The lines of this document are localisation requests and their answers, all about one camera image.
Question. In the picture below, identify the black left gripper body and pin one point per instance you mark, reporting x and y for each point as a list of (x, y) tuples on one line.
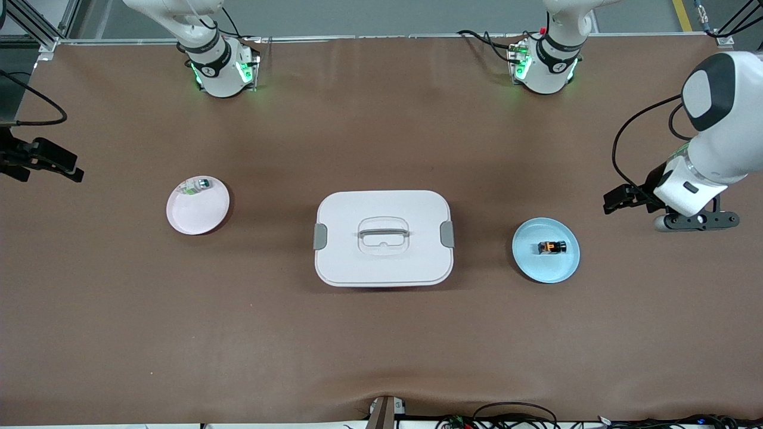
[(653, 179)]

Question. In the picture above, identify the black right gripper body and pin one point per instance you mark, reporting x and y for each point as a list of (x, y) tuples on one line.
[(16, 155)]

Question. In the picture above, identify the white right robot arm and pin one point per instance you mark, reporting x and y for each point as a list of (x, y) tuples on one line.
[(210, 68)]

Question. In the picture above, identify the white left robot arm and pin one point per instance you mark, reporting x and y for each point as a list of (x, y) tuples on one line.
[(724, 137)]

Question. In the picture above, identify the white lidded box grey clips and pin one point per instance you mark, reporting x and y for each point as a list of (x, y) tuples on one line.
[(384, 262)]

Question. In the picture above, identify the light blue round plate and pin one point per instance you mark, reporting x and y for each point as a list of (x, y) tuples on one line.
[(545, 265)]

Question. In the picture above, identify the pink round plate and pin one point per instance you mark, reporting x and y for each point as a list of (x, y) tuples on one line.
[(197, 208)]

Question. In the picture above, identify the green push button switch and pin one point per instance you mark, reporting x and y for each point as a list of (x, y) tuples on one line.
[(197, 185)]

